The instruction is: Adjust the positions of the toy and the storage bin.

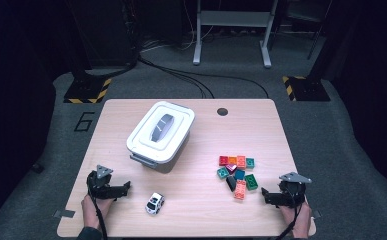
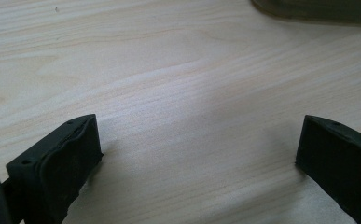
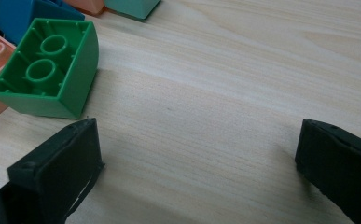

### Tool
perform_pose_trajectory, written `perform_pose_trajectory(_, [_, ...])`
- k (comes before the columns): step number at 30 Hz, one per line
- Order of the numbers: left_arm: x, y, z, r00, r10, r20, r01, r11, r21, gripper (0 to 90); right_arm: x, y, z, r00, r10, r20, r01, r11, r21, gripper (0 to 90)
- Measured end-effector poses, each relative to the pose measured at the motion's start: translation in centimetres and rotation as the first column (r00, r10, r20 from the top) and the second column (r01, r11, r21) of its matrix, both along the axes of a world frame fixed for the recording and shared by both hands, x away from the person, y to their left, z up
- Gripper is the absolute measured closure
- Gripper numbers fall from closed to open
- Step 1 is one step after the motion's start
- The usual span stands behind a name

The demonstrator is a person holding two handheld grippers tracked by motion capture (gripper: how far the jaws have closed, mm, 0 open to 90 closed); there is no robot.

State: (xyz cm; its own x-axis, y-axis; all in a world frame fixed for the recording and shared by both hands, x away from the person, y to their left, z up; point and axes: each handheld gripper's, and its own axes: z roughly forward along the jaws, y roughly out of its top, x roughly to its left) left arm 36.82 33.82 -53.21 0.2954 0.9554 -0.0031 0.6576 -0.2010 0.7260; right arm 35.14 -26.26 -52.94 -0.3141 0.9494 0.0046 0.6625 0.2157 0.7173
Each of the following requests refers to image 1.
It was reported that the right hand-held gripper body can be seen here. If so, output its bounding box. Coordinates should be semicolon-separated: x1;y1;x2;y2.
275;171;313;209

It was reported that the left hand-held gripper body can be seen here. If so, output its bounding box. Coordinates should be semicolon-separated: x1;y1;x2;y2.
86;164;124;200

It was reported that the green building block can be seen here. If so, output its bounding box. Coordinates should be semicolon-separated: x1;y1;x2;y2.
244;173;259;192

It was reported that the long salmon building block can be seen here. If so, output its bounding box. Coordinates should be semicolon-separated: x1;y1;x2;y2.
233;179;248;201

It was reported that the white toy car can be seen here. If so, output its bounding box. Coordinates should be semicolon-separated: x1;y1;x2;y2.
144;192;166;216

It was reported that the white bin lid grey handle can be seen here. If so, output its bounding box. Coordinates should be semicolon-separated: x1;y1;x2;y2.
126;100;196;165

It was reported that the transparent grey storage bin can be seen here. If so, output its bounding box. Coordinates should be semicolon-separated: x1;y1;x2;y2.
127;131;192;174

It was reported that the person's left hand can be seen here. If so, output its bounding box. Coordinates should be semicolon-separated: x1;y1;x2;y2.
81;194;114;230

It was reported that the person's right hand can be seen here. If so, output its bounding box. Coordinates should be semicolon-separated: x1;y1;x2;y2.
279;201;312;239

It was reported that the black equipment rack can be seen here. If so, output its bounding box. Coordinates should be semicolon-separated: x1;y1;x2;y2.
65;0;139;68

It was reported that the left hand-held gripper cable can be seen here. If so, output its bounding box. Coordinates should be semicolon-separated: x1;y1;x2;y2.
86;181;109;240

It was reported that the hand-held gripper cable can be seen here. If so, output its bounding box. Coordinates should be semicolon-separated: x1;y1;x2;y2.
86;181;109;240
274;189;304;240

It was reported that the right hand-held gripper cable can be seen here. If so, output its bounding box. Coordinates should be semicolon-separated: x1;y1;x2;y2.
274;189;304;240

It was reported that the black base plate striped edge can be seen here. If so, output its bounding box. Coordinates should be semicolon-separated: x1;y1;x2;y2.
63;78;113;104
282;75;331;102

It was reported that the black floor cable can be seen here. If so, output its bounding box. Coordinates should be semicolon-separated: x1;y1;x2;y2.
177;70;270;99
140;59;216;100
138;57;207;100

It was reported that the tangle of pale cables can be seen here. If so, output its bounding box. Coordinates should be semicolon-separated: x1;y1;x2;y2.
140;31;215;52

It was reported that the white metal stand frame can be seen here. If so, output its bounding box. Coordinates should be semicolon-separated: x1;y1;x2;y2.
192;0;279;69

